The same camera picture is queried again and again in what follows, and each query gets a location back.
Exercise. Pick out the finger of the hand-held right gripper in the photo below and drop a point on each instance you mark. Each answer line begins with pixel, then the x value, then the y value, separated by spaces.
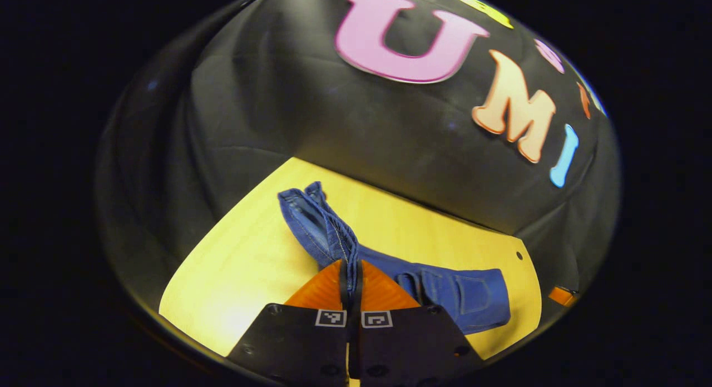
pixel 560 296

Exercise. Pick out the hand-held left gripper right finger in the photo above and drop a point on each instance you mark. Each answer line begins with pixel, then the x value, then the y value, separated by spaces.
pixel 359 287

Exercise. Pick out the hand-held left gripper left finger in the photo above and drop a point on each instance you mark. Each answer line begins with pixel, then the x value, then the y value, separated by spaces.
pixel 343 284

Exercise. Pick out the blue denim jeans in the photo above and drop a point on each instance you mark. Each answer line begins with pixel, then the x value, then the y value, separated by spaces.
pixel 473 303

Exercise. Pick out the black backdrop cloth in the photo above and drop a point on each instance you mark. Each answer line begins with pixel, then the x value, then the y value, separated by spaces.
pixel 278 98

